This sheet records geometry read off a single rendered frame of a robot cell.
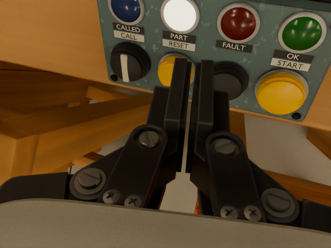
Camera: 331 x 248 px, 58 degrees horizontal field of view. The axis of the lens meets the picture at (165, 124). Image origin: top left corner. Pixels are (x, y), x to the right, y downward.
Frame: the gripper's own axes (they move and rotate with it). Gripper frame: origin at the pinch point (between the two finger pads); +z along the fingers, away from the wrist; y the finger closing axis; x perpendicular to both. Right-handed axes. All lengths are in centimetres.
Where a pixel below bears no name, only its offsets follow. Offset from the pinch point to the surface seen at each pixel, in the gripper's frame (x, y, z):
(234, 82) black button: -3.1, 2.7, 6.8
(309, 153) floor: -73, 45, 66
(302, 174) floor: -80, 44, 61
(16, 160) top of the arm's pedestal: -20.0, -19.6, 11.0
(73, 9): -2.7, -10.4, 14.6
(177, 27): -0.4, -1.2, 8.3
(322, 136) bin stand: -55, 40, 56
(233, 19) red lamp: 0.6, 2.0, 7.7
